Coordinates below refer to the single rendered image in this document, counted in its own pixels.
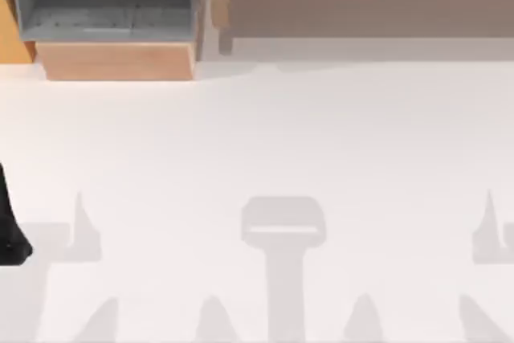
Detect pale wooden drawer front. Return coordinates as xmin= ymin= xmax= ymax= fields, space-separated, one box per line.
xmin=35 ymin=40 xmax=197 ymax=81

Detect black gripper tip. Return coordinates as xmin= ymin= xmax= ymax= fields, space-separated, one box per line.
xmin=0 ymin=162 xmax=34 ymax=267

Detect wooden cupboard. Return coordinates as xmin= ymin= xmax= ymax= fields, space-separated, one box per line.
xmin=0 ymin=0 xmax=37 ymax=65

